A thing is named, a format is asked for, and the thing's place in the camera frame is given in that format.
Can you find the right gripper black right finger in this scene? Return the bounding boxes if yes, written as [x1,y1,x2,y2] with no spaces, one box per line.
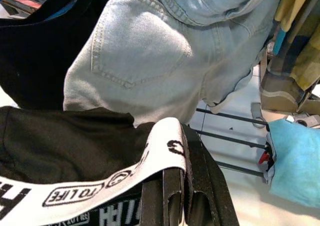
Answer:
[179,124,240,226]

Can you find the blue plastic hanger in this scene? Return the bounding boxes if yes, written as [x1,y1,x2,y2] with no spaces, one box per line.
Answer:
[46,0,77,22]

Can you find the black hanging garment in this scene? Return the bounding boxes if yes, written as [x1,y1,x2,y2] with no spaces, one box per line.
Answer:
[0,0,118,112]

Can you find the black metal clothes rack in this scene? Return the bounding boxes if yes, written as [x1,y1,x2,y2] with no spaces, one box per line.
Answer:
[194,107,271,177]

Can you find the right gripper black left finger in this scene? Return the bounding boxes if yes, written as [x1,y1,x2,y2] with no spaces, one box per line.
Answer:
[140,167,186,226]

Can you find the light denim shorts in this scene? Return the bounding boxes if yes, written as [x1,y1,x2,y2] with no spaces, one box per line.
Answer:
[63,0,286,127]

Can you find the teal cloth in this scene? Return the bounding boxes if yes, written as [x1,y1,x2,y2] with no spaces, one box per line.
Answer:
[266,118,320,209]

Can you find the yellow plaid garment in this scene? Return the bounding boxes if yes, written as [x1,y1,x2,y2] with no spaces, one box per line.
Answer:
[258,0,320,114]

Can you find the black shorts white printed waistband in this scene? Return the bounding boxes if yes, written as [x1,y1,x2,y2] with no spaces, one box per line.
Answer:
[0,105,188,226]

